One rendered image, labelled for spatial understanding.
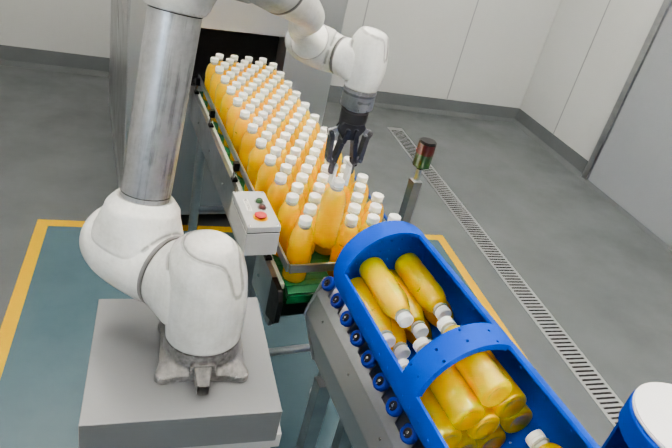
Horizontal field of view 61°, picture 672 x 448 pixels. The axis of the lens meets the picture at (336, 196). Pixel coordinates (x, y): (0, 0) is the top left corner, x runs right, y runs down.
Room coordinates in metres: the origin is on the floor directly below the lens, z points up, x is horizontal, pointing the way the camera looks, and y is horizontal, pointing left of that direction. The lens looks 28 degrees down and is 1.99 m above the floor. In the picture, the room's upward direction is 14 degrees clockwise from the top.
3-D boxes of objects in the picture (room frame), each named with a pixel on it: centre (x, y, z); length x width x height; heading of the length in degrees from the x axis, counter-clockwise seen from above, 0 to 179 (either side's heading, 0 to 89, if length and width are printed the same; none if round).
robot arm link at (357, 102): (1.48, 0.00, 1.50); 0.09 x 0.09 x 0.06
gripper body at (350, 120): (1.48, 0.00, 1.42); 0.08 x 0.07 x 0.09; 118
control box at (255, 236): (1.46, 0.22, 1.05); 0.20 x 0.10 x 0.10; 28
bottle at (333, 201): (1.48, 0.00, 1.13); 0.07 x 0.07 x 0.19
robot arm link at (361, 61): (1.48, 0.02, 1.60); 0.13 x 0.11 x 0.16; 65
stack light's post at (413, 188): (1.92, -0.27, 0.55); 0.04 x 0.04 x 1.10; 28
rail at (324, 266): (1.48, -0.09, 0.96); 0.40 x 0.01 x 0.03; 118
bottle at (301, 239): (1.44, 0.07, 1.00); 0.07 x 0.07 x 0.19
